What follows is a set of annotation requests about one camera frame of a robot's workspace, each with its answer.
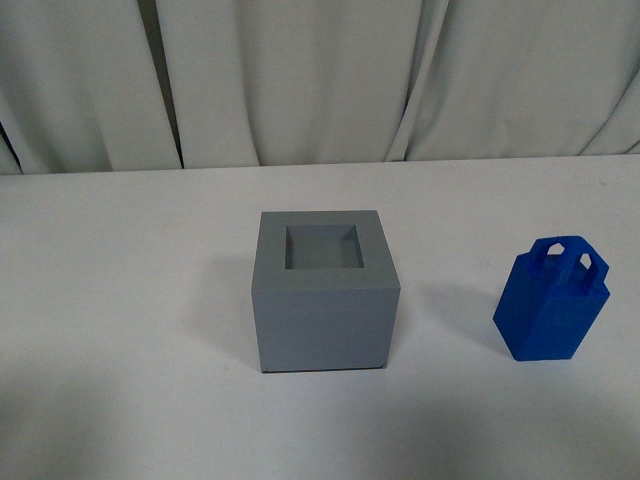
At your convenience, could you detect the white curtain backdrop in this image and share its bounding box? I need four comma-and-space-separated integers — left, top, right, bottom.
1, 1, 639, 174

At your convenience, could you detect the gray square base block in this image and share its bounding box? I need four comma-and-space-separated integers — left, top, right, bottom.
251, 210, 401, 373

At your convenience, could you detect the blue hexagonal part with handle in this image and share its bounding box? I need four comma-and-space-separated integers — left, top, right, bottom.
493, 236, 610, 361

